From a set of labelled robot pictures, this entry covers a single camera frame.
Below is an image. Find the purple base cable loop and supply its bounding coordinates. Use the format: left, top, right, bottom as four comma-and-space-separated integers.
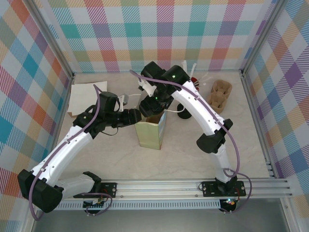
84, 192, 113, 217

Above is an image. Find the aluminium side frame bar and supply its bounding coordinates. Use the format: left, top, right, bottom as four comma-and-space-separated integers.
53, 73, 76, 148
240, 72, 277, 179

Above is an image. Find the perforated metal cable duct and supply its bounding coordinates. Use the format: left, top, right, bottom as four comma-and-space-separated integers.
57, 202, 222, 210

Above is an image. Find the brown pulp cup carrier stack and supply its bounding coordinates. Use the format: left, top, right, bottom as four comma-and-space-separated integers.
207, 79, 233, 114

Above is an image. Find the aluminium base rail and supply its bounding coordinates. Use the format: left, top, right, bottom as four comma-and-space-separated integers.
52, 178, 293, 199

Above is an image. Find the aluminium frame post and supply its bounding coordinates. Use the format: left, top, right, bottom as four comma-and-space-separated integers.
28, 0, 76, 79
240, 0, 288, 76

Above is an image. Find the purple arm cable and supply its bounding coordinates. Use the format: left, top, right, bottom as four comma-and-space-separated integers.
28, 84, 102, 221
129, 70, 253, 215

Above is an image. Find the green printed paper takeout bag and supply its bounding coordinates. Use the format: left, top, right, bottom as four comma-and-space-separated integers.
127, 93, 186, 150

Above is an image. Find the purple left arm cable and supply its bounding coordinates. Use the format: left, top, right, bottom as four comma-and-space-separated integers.
28, 84, 102, 221

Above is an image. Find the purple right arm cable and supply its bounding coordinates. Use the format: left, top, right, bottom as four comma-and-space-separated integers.
129, 70, 253, 215

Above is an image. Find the black plastic cup lid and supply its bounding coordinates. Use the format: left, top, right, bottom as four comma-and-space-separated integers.
177, 103, 193, 120

